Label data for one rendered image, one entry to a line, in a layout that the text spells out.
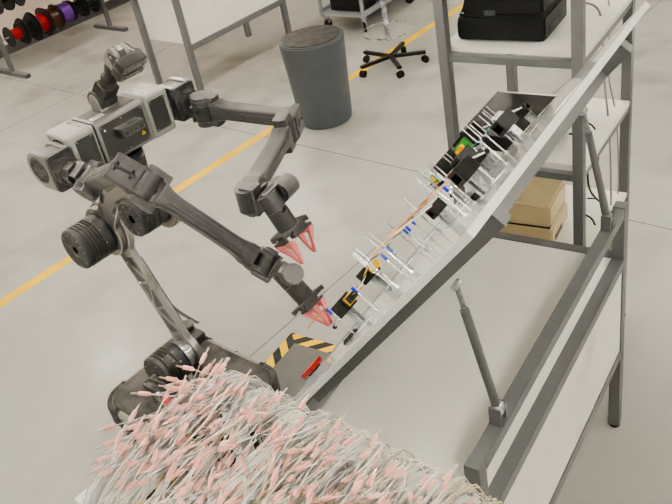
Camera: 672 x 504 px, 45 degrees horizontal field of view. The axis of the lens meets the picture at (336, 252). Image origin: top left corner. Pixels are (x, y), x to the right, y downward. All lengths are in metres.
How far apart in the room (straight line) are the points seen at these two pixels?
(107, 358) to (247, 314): 0.72
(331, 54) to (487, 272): 3.10
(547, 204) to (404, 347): 0.85
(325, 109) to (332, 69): 0.29
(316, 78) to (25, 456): 3.11
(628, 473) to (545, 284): 0.85
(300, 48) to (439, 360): 3.47
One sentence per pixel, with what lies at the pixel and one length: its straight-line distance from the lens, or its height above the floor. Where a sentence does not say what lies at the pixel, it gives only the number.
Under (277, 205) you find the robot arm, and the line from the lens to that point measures 2.06.
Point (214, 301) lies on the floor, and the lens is 4.32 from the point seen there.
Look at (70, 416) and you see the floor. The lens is 3.98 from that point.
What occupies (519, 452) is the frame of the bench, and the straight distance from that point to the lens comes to 2.20.
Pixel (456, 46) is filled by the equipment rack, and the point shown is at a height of 1.46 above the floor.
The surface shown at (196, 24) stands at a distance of 6.92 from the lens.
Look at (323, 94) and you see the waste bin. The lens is 5.70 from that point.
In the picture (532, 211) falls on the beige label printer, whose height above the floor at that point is 0.82.
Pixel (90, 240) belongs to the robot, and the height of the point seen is 0.92.
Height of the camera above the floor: 2.45
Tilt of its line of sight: 33 degrees down
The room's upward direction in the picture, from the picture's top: 12 degrees counter-clockwise
